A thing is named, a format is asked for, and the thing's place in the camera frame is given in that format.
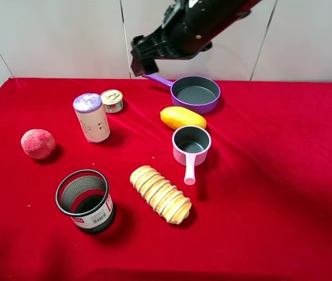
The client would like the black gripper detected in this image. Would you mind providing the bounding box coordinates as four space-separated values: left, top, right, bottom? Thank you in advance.
131 1 213 77

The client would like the white purple cylinder roll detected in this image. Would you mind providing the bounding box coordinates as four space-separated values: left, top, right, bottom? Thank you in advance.
73 93 110 143

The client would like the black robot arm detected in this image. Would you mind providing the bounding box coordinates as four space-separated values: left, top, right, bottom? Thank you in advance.
131 0 259 77

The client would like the small tin can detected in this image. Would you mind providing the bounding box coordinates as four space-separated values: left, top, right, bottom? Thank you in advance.
101 90 124 113

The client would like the purple frying pan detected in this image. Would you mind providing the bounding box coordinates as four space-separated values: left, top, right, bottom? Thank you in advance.
142 74 221 114

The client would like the yellow mango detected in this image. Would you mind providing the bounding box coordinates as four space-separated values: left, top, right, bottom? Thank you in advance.
160 106 207 130

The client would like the pink small saucepan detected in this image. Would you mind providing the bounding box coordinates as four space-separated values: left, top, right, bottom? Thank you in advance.
172 125 211 185

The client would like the ridged bread loaf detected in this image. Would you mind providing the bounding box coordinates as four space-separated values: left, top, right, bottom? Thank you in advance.
130 165 191 225

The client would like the red peach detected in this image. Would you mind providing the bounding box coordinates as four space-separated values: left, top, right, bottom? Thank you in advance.
20 129 56 160

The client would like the black mesh pen holder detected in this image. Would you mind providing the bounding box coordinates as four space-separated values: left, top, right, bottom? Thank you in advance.
55 169 115 234

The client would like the red velvet tablecloth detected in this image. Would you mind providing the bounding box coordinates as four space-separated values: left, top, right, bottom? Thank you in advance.
0 78 332 280

